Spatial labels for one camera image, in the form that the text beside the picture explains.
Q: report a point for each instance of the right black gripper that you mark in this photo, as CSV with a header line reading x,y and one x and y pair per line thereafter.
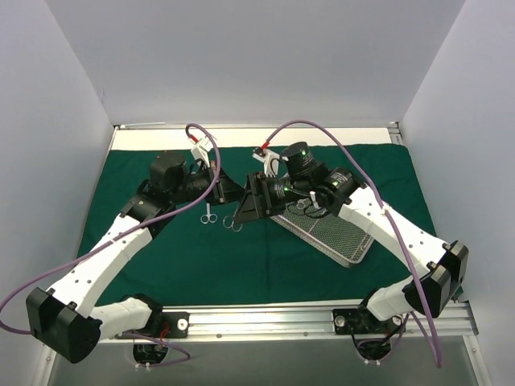
x,y
258,195

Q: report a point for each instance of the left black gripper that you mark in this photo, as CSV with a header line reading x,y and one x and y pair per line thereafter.
x,y
217,187

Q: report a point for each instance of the green surgical drape cloth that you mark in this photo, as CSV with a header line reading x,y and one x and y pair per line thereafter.
x,y
195,264

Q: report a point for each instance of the steel surgical scissors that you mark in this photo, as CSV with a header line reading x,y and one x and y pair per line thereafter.
x,y
230,224

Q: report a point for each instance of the steel forceps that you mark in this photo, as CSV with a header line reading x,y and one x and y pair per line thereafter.
x,y
208,217

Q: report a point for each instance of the wire mesh instrument tray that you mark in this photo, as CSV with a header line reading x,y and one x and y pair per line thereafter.
x,y
336,238

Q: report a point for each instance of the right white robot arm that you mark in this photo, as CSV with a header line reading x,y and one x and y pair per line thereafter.
x,y
437,268

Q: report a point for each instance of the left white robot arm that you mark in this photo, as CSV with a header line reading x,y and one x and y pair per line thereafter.
x,y
66,316

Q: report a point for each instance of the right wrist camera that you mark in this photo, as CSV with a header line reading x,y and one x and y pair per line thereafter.
x,y
299,160

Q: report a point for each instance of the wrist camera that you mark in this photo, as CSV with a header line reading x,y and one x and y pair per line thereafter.
x,y
168,170
299,160

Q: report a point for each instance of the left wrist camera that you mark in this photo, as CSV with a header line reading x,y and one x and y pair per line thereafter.
x,y
168,170

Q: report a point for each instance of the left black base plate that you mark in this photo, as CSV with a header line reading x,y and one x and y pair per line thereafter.
x,y
172,325

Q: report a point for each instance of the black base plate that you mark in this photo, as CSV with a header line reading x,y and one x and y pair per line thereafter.
x,y
359,321
172,325

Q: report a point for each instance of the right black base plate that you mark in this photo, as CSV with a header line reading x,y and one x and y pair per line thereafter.
x,y
359,321

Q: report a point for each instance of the aluminium front rail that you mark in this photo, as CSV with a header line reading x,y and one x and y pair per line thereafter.
x,y
291,321

